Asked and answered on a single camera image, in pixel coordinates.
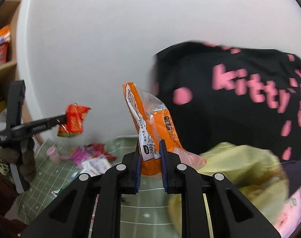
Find green checked bed sheet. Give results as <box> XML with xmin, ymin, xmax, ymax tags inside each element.
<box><xmin>16</xmin><ymin>139</ymin><xmax>180</xmax><ymax>237</ymax></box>

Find red knit sleeve left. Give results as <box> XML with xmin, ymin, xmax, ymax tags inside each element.
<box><xmin>0</xmin><ymin>173</ymin><xmax>27</xmax><ymax>237</ymax></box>

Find pink cylindrical bottle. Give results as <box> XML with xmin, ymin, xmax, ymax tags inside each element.
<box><xmin>46</xmin><ymin>146</ymin><xmax>61</xmax><ymax>164</ymax></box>

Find black kitty tote bag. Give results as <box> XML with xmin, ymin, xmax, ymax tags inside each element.
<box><xmin>155</xmin><ymin>42</ymin><xmax>301</xmax><ymax>161</ymax></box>

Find red orange snack wrapper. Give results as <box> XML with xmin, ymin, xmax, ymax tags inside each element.
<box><xmin>57</xmin><ymin>104</ymin><xmax>91</xmax><ymax>138</ymax></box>

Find orange package on shelf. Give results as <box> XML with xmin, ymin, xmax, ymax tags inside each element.
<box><xmin>0</xmin><ymin>25</ymin><xmax>11</xmax><ymax>44</ymax></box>

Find pink snack wrapper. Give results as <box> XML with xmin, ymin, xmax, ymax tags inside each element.
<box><xmin>60</xmin><ymin>147</ymin><xmax>90</xmax><ymax>168</ymax></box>

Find yellow plastic trash bag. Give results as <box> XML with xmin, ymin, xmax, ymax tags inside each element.
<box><xmin>174</xmin><ymin>142</ymin><xmax>289</xmax><ymax>225</ymax></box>

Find wooden shelf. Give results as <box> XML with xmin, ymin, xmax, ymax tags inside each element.
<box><xmin>0</xmin><ymin>0</ymin><xmax>21</xmax><ymax>112</ymax></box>

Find dark red wrapper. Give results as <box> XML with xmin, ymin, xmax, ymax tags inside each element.
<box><xmin>85</xmin><ymin>143</ymin><xmax>117</xmax><ymax>162</ymax></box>

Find white paper cup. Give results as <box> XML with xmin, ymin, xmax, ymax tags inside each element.
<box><xmin>80</xmin><ymin>155</ymin><xmax>111</xmax><ymax>177</ymax></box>

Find left gloved hand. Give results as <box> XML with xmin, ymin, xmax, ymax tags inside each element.
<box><xmin>0</xmin><ymin>138</ymin><xmax>37</xmax><ymax>183</ymax></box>

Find pink patterned blanket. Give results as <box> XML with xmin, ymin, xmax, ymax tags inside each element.
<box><xmin>274</xmin><ymin>187</ymin><xmax>301</xmax><ymax>238</ymax></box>

